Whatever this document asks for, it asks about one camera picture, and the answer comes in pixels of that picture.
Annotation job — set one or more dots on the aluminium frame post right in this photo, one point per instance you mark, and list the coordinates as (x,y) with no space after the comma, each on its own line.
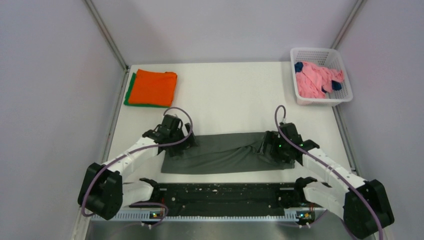
(356,9)

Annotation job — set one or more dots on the folded orange t-shirt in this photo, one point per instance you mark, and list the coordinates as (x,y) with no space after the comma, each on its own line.
(157,88)

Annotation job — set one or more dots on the pink crumpled t-shirt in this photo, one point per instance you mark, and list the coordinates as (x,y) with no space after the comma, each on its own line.
(311,81)

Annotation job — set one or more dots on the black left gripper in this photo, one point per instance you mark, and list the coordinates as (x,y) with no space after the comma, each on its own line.
(176,150)

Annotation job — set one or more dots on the white slotted cable duct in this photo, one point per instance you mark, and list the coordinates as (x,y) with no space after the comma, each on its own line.
(290,215)

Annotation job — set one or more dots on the aluminium frame post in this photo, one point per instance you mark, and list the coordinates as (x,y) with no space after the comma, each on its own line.
(356,9)
(98,20)

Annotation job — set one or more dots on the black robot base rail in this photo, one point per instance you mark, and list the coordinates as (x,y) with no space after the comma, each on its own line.
(228,199)

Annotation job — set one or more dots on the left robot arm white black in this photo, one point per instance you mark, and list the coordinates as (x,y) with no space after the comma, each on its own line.
(103,191)

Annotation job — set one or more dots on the grey t-shirt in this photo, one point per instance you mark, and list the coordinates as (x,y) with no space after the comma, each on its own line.
(223,154)

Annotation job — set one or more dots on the folded green t-shirt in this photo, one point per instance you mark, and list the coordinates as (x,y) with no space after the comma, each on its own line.
(128,93)

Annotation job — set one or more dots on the white plastic laundry basket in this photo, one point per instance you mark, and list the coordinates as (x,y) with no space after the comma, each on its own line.
(319,77)

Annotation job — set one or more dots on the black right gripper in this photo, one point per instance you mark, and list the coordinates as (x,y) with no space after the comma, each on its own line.
(273,137)

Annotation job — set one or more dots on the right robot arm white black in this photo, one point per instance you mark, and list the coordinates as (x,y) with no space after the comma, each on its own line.
(361,204)

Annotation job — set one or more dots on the aluminium frame post left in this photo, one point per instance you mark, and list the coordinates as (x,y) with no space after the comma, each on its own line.
(98,20)

